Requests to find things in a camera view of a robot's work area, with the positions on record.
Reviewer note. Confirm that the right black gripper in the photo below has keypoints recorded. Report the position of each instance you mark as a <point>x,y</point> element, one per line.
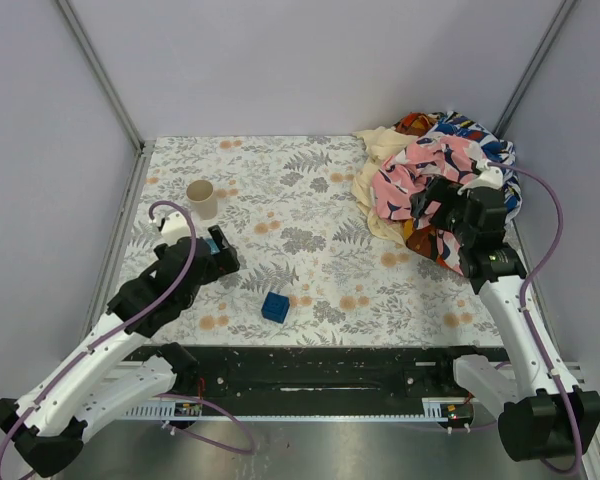
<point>438,209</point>

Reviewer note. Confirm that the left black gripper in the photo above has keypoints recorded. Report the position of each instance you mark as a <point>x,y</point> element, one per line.
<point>212,257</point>

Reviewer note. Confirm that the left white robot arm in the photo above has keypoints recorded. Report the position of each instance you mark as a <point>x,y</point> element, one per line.
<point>50,425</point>

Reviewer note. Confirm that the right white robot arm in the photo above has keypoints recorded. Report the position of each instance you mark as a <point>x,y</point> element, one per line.
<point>542,413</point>

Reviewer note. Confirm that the pink patterned cloth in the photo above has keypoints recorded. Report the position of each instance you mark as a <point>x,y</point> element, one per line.
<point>412,169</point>

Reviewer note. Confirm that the orange patterned cloth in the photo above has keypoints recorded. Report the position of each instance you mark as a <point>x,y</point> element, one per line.
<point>432,244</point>

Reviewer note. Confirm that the blue white patterned cloth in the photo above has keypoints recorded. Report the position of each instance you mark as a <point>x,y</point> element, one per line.
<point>496,150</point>

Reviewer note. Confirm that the beige paper cup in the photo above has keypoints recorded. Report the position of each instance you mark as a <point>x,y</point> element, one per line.
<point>201,195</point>

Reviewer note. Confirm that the blue cube block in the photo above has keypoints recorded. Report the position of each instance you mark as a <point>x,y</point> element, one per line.
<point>275,307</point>

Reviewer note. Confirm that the floral table mat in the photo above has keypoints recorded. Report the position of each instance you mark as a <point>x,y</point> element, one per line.
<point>285,204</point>

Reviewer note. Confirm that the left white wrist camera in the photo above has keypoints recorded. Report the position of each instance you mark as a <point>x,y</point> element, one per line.
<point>172,227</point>

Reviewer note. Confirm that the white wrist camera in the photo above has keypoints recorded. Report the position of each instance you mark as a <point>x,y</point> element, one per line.
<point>489,175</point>
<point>172,227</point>

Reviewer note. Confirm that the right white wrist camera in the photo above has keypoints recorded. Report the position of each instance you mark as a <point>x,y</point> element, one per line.
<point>489,175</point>

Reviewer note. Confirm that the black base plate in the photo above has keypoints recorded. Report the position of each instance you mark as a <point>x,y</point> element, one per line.
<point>331,373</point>

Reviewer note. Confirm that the right aluminium frame post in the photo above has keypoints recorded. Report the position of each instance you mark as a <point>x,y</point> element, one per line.
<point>560,18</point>

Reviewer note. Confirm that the aluminium frame post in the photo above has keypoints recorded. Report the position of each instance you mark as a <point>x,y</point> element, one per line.
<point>560,18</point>
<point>85,46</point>

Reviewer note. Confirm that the white cable duct rail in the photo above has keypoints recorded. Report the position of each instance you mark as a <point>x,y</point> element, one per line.
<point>427,409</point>

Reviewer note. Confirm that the left aluminium frame post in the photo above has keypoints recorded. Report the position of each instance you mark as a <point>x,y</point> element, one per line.
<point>85,46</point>

